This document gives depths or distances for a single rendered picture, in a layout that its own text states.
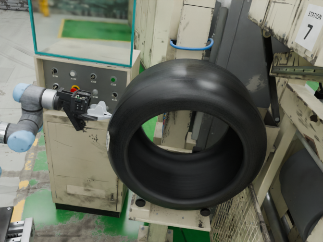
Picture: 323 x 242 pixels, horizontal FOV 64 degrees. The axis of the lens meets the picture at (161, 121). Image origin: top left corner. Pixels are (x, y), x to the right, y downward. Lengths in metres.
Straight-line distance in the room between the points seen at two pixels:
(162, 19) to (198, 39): 3.42
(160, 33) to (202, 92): 3.82
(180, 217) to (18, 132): 0.76
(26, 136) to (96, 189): 1.15
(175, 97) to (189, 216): 0.65
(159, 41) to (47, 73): 3.15
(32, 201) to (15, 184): 0.28
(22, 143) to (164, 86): 0.51
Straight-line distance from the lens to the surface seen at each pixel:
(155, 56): 4.68
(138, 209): 1.18
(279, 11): 0.82
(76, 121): 1.04
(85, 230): 2.19
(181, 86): 0.81
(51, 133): 1.83
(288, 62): 1.03
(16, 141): 0.98
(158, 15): 4.53
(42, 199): 2.45
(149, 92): 0.82
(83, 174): 1.96
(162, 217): 1.24
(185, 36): 1.15
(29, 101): 1.06
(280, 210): 2.10
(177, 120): 1.30
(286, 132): 1.36
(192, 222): 1.25
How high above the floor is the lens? 1.76
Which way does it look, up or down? 30 degrees down
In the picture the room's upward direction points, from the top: 8 degrees clockwise
